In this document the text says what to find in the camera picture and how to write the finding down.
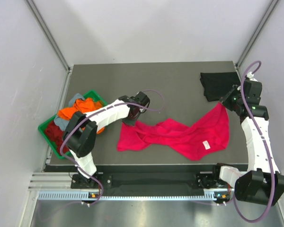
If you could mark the aluminium frame post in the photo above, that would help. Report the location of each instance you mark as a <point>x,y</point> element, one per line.
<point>37,15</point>
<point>257,32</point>

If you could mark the dark red t-shirt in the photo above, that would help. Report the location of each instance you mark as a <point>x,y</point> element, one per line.
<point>54,134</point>

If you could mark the folded black t-shirt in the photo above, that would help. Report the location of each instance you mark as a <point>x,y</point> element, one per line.
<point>216,85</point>

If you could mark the pink t-shirt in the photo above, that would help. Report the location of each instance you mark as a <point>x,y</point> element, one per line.
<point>208,135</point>

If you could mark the left aluminium frame post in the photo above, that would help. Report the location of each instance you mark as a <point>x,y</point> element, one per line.
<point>37,15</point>

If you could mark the right aluminium frame post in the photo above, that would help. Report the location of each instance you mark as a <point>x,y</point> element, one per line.
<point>257,32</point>

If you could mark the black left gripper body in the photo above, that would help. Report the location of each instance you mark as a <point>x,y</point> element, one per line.
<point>131,119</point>

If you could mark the green plastic bin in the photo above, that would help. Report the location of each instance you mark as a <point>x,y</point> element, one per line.
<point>92,94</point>

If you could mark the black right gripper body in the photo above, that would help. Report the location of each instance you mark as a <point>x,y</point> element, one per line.
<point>232,101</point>

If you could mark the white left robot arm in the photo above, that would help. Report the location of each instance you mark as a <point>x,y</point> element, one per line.
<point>81,132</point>

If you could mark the slotted cable duct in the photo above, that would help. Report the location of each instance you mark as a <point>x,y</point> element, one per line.
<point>91,196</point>

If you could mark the orange t-shirt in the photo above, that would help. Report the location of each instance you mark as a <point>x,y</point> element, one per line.
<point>88,105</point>

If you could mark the grey t-shirt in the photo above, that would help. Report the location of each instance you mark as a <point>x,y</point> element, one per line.
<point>62,123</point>

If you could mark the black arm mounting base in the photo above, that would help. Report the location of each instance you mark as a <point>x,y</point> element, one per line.
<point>191,175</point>

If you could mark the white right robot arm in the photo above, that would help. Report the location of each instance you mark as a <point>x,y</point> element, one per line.
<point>262,183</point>

